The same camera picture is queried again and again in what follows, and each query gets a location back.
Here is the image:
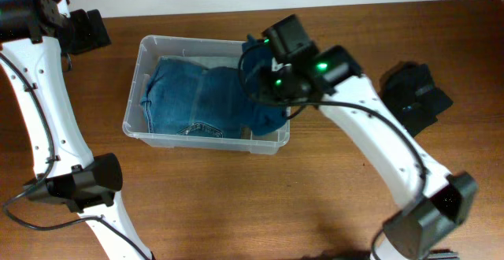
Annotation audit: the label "teal garment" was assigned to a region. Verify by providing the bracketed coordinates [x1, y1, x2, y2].
[241, 35, 287, 136]

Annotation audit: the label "light blue jeans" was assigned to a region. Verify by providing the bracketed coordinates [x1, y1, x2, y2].
[157, 55, 239, 69]

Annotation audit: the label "dark blue jeans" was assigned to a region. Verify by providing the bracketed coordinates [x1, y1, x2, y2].
[141, 60, 246, 139]

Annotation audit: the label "black garment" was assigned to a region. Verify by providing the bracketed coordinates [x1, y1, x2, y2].
[380, 61, 454, 137]

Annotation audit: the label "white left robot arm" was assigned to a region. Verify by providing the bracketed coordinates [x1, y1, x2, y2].
[1, 0, 153, 259]

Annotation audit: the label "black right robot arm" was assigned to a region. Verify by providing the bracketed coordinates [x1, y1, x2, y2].
[260, 15, 478, 259]

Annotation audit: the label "clear plastic storage box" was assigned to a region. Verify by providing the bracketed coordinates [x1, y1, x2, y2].
[122, 35, 290, 155]

